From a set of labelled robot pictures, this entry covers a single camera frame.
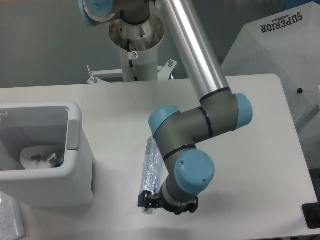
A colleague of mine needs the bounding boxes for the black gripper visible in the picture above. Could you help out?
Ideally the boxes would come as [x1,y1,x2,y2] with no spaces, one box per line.
[137,190,199,215]

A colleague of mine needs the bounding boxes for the crushed clear plastic bottle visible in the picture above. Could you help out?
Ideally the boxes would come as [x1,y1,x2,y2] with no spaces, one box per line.
[139,136,164,195]

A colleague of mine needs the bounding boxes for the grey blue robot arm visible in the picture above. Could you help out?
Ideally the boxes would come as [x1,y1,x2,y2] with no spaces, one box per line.
[78,0,253,215]

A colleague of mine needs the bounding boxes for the white plastic trash can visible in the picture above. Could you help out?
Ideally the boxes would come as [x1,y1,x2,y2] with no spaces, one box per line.
[0,102,95,208]

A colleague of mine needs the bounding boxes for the black device at table edge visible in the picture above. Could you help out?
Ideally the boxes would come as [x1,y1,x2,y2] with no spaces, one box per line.
[302,202,320,229]

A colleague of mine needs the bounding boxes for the white paper sheet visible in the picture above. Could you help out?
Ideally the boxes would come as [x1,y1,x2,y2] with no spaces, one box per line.
[0,192,26,240]

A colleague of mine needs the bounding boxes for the white umbrella with lettering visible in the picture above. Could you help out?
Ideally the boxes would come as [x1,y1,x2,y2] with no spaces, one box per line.
[221,0,320,133]

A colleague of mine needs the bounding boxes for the white metal base bracket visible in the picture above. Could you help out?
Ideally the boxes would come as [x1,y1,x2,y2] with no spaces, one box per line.
[87,59,178,84]

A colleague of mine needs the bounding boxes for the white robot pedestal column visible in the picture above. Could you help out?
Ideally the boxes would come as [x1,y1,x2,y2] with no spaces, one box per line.
[118,47,158,80]

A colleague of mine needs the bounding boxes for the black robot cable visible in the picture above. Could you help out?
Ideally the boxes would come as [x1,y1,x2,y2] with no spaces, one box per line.
[126,39,139,82]

